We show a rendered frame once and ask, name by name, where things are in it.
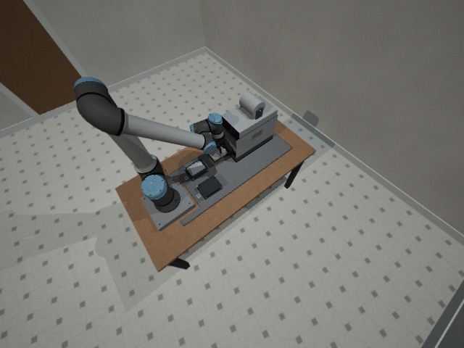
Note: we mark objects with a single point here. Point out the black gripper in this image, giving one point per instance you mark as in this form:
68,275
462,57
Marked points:
219,143

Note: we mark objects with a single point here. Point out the grey cylinder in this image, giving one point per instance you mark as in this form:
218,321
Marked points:
251,103

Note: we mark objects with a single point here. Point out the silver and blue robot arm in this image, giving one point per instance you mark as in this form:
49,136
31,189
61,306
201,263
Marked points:
94,105

